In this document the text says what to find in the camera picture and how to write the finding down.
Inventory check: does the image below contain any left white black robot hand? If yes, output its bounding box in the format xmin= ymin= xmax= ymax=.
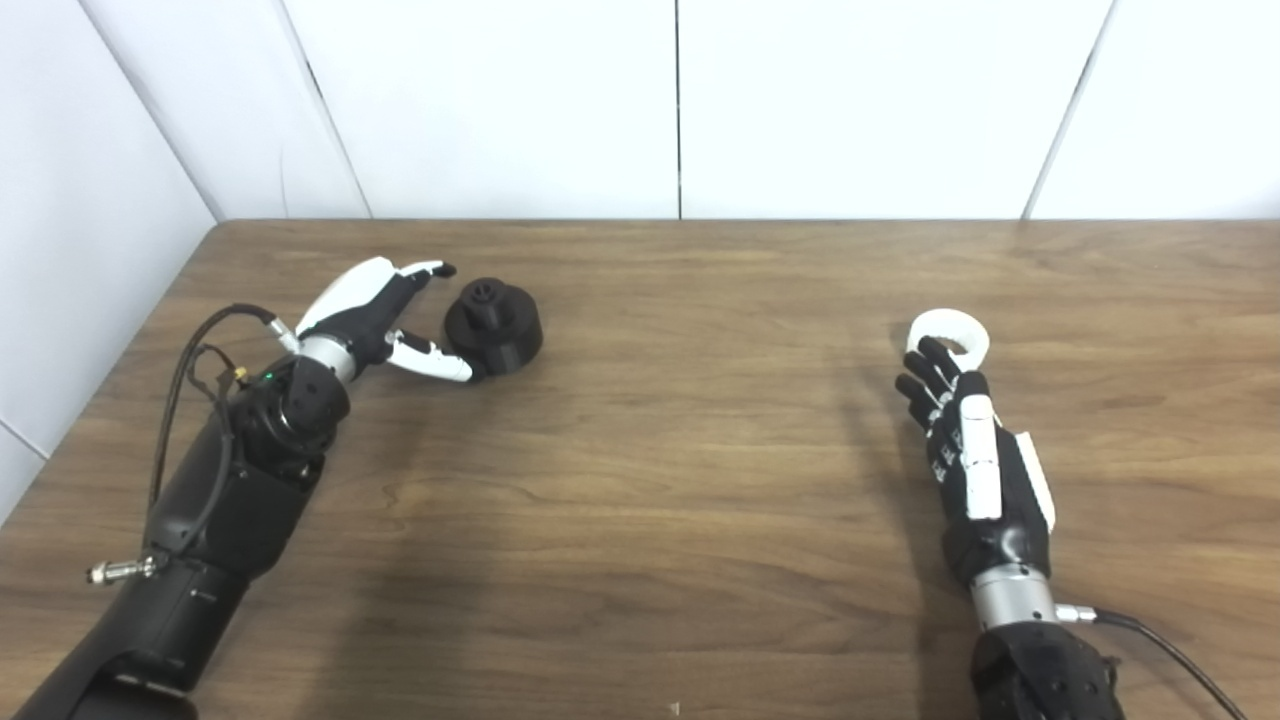
xmin=295 ymin=257 xmax=488 ymax=384

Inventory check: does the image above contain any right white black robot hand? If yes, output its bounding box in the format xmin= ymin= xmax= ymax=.
xmin=895 ymin=336 xmax=1058 ymax=589

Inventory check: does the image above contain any round black plastic part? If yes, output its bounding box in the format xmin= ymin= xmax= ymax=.
xmin=444 ymin=278 xmax=544 ymax=378

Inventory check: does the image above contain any white plastic ring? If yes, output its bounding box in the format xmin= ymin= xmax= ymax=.
xmin=906 ymin=309 xmax=991 ymax=373

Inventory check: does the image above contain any silver elbow connector plug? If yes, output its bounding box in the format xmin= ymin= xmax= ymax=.
xmin=88 ymin=558 xmax=161 ymax=585

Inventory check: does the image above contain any thin left wire yellow plug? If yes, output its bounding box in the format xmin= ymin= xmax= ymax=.
xmin=190 ymin=345 xmax=251 ymax=441

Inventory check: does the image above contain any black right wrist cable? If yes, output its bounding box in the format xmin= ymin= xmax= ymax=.
xmin=1055 ymin=603 xmax=1251 ymax=720

